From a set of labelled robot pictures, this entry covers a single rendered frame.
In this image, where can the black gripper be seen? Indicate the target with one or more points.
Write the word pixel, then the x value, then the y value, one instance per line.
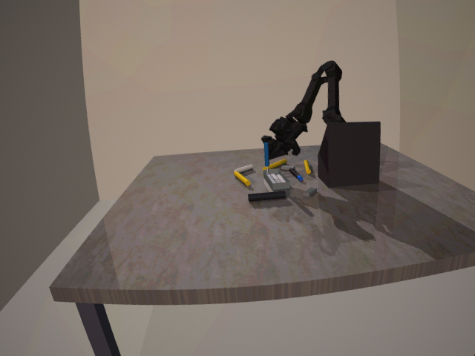
pixel 281 146

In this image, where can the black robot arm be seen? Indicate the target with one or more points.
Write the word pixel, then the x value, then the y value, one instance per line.
pixel 303 111

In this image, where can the white cylinder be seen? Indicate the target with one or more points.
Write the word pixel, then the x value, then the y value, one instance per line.
pixel 245 168

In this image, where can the grey keyboard with white letter keys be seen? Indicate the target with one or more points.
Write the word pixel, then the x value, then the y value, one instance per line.
pixel 276 179

